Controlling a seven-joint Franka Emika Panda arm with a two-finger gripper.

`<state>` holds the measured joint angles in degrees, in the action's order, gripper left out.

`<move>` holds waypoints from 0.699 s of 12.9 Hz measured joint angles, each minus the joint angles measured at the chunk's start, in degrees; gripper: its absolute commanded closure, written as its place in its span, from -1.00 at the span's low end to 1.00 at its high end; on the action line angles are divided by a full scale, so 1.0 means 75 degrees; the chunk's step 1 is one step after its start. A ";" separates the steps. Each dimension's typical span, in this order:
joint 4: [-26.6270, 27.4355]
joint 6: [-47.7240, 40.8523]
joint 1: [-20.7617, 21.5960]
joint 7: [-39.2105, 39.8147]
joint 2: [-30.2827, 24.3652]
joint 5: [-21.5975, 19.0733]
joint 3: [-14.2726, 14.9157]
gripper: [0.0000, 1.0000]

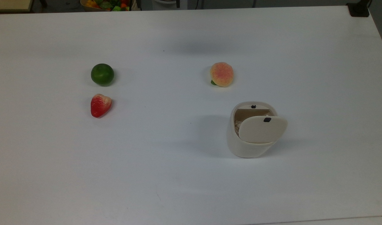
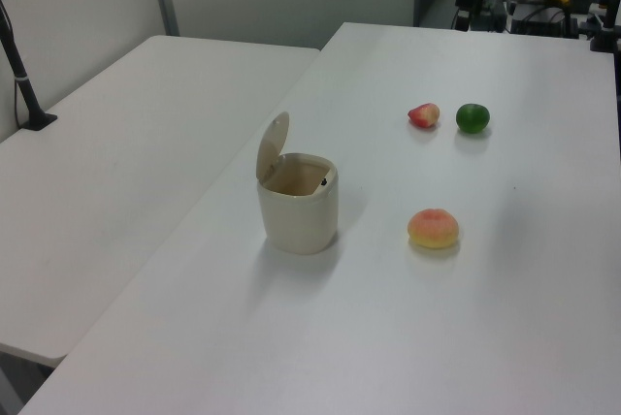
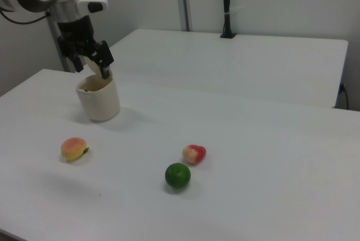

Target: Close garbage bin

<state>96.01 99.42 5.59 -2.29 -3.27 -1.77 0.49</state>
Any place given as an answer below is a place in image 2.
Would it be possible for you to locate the beige garbage bin with lid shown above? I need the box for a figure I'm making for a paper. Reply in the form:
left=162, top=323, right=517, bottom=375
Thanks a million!
left=255, top=111, right=340, bottom=256

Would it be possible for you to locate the black equipment box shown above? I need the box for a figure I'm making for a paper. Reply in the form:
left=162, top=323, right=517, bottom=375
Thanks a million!
left=508, top=0, right=579, bottom=39

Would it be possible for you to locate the green toy lime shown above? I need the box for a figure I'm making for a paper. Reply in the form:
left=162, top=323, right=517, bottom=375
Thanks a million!
left=455, top=103, right=491, bottom=136

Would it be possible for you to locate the red toy strawberry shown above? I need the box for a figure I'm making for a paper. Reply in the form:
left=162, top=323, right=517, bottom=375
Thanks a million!
left=407, top=103, right=441, bottom=130

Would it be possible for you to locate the orange yellow toy peach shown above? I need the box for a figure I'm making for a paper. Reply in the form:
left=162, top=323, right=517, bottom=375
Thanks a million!
left=407, top=207, right=460, bottom=249

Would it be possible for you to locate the black pole with flat base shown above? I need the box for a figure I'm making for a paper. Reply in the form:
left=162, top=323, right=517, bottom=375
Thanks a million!
left=0, top=0, right=59, bottom=132

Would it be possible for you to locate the black camera stand clamp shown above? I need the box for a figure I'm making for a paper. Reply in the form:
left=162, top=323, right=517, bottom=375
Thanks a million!
left=578, top=0, right=621, bottom=53

